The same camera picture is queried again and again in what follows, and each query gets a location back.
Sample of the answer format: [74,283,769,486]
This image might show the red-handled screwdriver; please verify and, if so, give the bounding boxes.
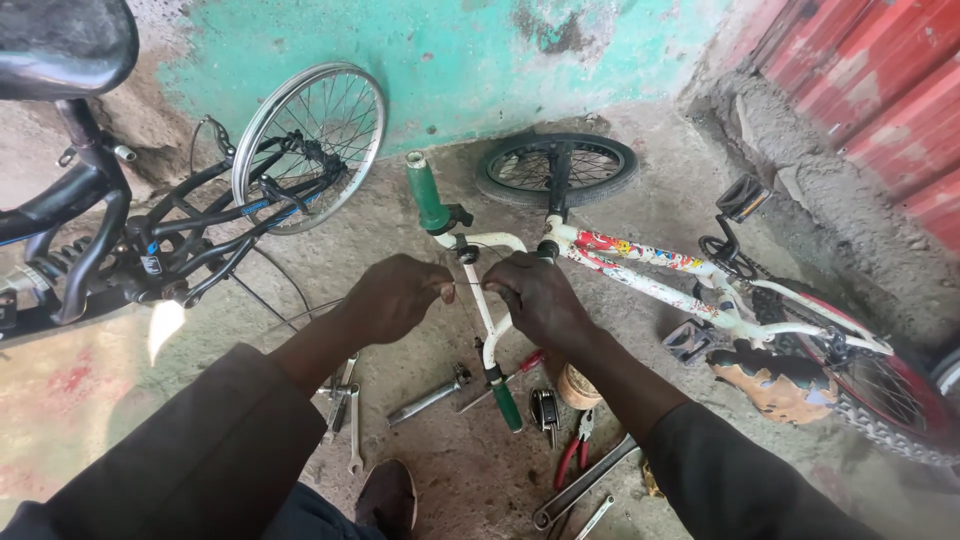
[456,348,546,416]

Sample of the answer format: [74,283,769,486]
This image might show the black bicycle saddle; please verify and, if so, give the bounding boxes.
[0,0,141,103]

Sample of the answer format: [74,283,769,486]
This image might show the silver spoked bicycle rim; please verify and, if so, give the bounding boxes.
[230,61,388,237]

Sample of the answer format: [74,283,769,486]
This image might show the loose grey cable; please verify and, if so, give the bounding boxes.
[223,243,348,335]

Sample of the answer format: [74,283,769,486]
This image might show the black folding multi-tool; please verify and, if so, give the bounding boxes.
[528,387,561,452]

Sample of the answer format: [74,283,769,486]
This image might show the white bicycle handlebar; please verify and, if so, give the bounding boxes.
[435,228,531,372]

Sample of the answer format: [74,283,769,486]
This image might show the person's right hand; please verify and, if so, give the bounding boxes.
[481,251,596,354]

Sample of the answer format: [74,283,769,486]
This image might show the black bicycle pedal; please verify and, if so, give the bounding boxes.
[714,173,773,225]
[662,318,714,367]

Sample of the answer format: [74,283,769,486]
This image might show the green handlebar grip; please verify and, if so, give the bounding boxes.
[487,364,525,435]
[405,150,453,234]

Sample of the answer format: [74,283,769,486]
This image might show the black bicycle frame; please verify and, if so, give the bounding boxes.
[0,97,348,340]

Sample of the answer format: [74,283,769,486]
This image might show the white children's bicycle frame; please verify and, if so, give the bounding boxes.
[536,213,895,358]

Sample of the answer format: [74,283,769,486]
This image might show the person's dark trousers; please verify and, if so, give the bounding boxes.
[258,482,387,540]

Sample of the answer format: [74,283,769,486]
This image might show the torn brown bicycle saddle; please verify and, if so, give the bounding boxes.
[705,348,840,427]

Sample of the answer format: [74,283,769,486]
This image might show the red-handled pliers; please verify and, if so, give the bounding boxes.
[552,408,597,492]

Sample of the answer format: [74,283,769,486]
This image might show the person's left hand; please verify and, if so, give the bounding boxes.
[341,253,457,347]

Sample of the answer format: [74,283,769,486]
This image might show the red corrugated metal door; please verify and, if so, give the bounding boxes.
[738,0,960,256]

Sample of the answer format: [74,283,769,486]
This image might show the knobby-tyred wheel with red rim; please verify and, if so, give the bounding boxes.
[752,279,960,468]

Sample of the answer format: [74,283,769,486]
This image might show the large grey adjustable wrench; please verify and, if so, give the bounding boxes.
[531,432,640,532]

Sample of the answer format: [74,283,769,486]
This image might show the silver metal tube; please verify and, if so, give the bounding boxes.
[385,363,474,429]

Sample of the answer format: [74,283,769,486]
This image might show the black bicycle fork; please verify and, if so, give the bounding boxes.
[545,142,576,223]

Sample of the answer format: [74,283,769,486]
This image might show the thin steel brake cable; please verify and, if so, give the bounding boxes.
[437,240,513,324]

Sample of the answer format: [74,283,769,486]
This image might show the person's brown shoe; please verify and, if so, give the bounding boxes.
[353,458,419,538]

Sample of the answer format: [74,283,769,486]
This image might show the small black-tyred bicycle wheel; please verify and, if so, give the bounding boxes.
[475,132,640,210]

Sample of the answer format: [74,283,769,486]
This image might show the black chainring with crank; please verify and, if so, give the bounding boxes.
[697,216,760,282]

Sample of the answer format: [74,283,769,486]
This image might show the small silver spanner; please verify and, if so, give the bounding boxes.
[573,494,617,540]

